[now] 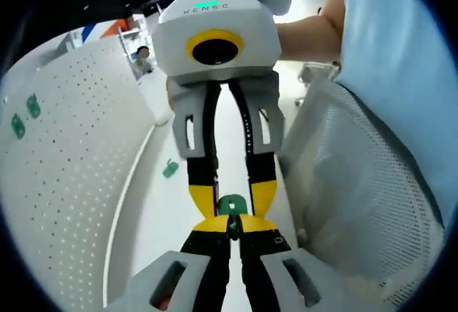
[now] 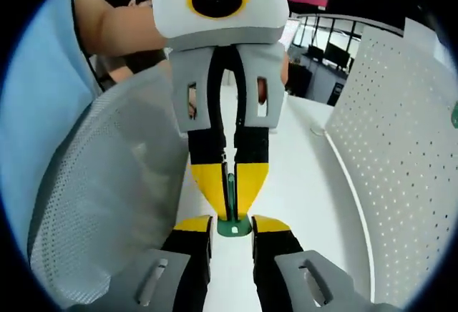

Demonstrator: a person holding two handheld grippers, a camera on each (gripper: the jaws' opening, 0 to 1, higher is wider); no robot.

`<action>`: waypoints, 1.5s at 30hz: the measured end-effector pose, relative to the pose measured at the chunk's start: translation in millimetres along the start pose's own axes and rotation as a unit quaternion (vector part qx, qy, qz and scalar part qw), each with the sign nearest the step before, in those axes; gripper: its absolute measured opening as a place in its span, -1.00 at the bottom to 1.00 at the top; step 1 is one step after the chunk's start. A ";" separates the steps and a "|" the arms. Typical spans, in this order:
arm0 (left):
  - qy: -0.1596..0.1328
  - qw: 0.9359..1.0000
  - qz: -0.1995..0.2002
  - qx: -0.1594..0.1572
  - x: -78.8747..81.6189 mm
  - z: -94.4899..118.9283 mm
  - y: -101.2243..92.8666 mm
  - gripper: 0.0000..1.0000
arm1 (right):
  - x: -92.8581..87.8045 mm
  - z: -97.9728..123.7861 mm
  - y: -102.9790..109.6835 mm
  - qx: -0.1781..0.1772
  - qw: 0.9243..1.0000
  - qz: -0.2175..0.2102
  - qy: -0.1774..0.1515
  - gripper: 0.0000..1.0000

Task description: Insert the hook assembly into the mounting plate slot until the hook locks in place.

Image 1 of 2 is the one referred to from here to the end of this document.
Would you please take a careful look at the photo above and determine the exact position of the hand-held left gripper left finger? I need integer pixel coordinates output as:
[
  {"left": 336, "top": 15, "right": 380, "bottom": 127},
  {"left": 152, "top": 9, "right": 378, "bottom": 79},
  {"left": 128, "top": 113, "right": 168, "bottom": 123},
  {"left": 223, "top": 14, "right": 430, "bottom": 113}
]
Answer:
[{"left": 107, "top": 214, "right": 232, "bottom": 312}]

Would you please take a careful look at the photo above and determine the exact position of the white wall shelf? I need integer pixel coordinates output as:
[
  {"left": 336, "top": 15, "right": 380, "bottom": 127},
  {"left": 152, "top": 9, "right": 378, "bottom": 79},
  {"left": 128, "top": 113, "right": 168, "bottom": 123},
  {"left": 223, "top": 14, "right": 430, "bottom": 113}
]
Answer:
[{"left": 116, "top": 13, "right": 160, "bottom": 77}]

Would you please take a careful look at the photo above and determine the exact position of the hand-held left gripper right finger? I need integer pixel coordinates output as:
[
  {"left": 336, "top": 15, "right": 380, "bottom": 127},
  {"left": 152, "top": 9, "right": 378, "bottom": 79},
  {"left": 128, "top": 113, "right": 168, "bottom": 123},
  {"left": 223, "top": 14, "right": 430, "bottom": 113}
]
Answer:
[{"left": 235, "top": 215, "right": 363, "bottom": 312}]

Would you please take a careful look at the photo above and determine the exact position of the person in light-blue shirt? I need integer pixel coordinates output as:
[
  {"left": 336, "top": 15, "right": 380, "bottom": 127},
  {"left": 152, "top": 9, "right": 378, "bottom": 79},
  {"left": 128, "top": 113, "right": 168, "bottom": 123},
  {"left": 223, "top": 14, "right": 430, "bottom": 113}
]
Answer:
[{"left": 335, "top": 0, "right": 458, "bottom": 229}]

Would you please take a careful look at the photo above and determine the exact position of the green hook assembly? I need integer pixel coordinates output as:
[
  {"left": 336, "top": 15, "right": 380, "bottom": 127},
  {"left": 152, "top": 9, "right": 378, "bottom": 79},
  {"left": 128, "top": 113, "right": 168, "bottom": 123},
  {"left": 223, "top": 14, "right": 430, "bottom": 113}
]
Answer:
[
  {"left": 10, "top": 112, "right": 26, "bottom": 140},
  {"left": 216, "top": 193, "right": 248, "bottom": 242},
  {"left": 26, "top": 92, "right": 42, "bottom": 119},
  {"left": 162, "top": 159, "right": 180, "bottom": 179}
]

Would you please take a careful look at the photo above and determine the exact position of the red blue striped banner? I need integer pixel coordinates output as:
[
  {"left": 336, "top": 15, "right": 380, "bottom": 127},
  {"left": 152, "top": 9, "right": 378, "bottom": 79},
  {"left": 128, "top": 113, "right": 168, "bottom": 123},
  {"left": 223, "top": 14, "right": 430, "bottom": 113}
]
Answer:
[{"left": 79, "top": 18, "right": 129, "bottom": 42}]

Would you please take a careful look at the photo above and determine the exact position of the white mesh office chair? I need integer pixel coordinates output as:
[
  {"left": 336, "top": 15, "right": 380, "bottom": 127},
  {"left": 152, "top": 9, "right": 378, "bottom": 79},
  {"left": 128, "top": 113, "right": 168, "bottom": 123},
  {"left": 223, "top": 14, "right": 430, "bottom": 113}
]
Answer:
[{"left": 281, "top": 74, "right": 447, "bottom": 308}]

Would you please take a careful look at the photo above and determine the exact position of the white perforated mounting plate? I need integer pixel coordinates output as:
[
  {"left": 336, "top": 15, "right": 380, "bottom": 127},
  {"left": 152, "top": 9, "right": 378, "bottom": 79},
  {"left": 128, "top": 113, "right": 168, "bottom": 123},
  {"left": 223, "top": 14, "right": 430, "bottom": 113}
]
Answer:
[{"left": 0, "top": 38, "right": 159, "bottom": 310}]

